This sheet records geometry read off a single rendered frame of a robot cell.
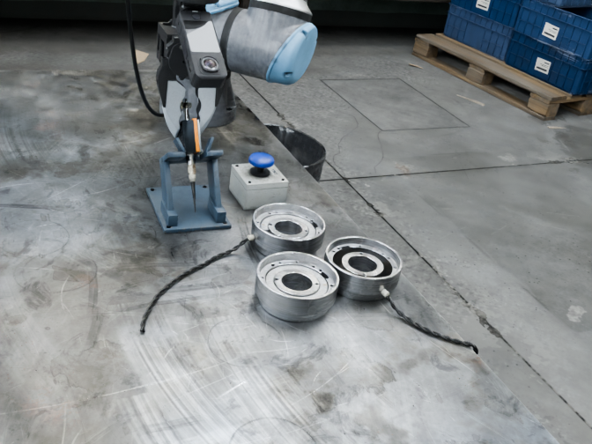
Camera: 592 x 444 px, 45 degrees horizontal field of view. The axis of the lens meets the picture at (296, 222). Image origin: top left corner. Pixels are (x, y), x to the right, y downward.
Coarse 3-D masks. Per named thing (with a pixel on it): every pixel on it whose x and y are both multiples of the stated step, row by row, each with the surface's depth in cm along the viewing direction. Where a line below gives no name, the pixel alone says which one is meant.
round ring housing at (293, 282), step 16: (272, 256) 93; (288, 256) 94; (304, 256) 94; (256, 272) 89; (288, 272) 92; (304, 272) 92; (320, 272) 93; (336, 272) 91; (256, 288) 89; (288, 288) 89; (304, 288) 93; (336, 288) 88; (272, 304) 87; (288, 304) 86; (304, 304) 86; (320, 304) 87; (288, 320) 88; (304, 320) 88
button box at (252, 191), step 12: (240, 168) 113; (252, 168) 112; (264, 168) 113; (276, 168) 114; (240, 180) 110; (252, 180) 110; (264, 180) 110; (276, 180) 111; (240, 192) 111; (252, 192) 109; (264, 192) 110; (276, 192) 111; (240, 204) 111; (252, 204) 110; (264, 204) 111
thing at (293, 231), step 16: (272, 208) 105; (288, 208) 106; (304, 208) 105; (256, 224) 99; (272, 224) 102; (288, 224) 104; (304, 224) 103; (320, 224) 103; (256, 240) 99; (272, 240) 97; (288, 240) 97; (304, 240) 97; (320, 240) 100
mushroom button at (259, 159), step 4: (256, 152) 112; (260, 152) 112; (252, 156) 110; (256, 156) 110; (260, 156) 110; (264, 156) 111; (268, 156) 111; (248, 160) 111; (252, 160) 110; (256, 160) 109; (260, 160) 109; (264, 160) 110; (268, 160) 110; (272, 160) 110; (252, 164) 110; (256, 164) 109; (260, 164) 109; (264, 164) 109; (268, 164) 110; (272, 164) 110; (256, 168) 112; (260, 168) 111; (260, 172) 111
